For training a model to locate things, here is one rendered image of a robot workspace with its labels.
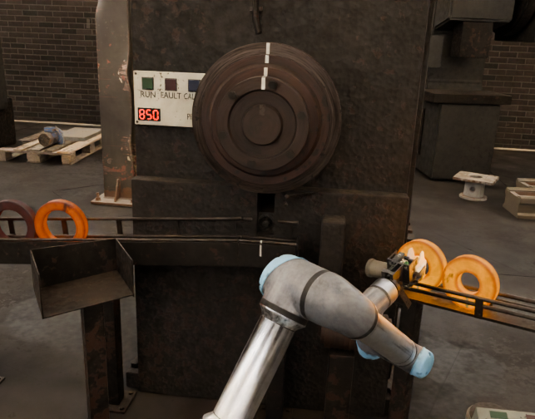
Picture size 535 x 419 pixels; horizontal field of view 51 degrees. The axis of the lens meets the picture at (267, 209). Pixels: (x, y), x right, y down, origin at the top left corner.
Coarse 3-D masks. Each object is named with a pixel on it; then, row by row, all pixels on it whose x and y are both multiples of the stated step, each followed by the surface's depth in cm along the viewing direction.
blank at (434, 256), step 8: (416, 240) 167; (424, 240) 167; (400, 248) 171; (408, 248) 169; (416, 248) 167; (424, 248) 165; (432, 248) 164; (424, 256) 166; (432, 256) 164; (440, 256) 163; (432, 264) 165; (440, 264) 163; (432, 272) 165; (440, 272) 163; (424, 280) 167; (432, 280) 165; (440, 280) 164; (424, 288) 168
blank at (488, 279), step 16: (464, 256) 157; (448, 272) 161; (464, 272) 158; (480, 272) 154; (496, 272) 154; (448, 288) 162; (464, 288) 161; (480, 288) 155; (496, 288) 153; (464, 304) 159
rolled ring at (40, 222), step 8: (56, 200) 194; (64, 200) 194; (40, 208) 194; (48, 208) 194; (56, 208) 193; (64, 208) 193; (72, 208) 193; (40, 216) 195; (72, 216) 194; (80, 216) 193; (40, 224) 196; (80, 224) 194; (40, 232) 197; (48, 232) 199; (80, 232) 195
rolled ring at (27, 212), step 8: (8, 200) 196; (16, 200) 197; (0, 208) 197; (8, 208) 196; (16, 208) 196; (24, 208) 196; (24, 216) 197; (32, 216) 197; (32, 224) 197; (0, 232) 201; (32, 232) 198
